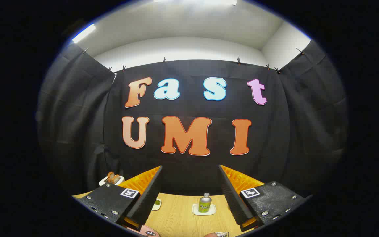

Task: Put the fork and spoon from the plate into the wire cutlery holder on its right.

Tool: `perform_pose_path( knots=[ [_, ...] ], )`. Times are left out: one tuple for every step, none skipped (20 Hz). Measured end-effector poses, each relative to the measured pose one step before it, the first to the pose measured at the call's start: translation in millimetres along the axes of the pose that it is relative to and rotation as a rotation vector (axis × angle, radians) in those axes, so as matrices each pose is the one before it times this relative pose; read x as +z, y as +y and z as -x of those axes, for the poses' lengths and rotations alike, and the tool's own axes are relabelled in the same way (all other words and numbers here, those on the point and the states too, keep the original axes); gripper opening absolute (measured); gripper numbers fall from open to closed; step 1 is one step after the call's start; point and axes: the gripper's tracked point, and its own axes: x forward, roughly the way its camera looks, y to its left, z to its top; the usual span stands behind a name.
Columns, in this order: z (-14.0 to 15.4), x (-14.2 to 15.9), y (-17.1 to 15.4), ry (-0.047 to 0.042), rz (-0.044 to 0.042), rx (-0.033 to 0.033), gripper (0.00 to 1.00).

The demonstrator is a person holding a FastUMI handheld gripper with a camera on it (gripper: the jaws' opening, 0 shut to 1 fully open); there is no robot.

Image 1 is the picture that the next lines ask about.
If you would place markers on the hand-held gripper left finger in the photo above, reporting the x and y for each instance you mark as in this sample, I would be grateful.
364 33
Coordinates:
150 200

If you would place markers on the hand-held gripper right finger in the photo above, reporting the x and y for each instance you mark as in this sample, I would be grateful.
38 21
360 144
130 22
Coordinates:
234 200

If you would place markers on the white divided dish with beans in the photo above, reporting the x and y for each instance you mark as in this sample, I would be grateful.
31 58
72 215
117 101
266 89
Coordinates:
157 204

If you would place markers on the green label metal bottle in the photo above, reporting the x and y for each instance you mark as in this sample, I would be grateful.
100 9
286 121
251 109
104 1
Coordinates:
205 204

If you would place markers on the pink plate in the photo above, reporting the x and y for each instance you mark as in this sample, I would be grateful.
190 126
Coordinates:
141 231

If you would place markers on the white square coaster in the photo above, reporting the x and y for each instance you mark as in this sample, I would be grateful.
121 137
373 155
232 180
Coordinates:
196 210

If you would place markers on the toasted bread slice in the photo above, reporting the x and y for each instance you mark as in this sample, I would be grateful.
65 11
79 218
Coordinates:
113 177

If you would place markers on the white toaster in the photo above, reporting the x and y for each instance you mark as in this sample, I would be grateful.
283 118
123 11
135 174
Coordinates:
104 181

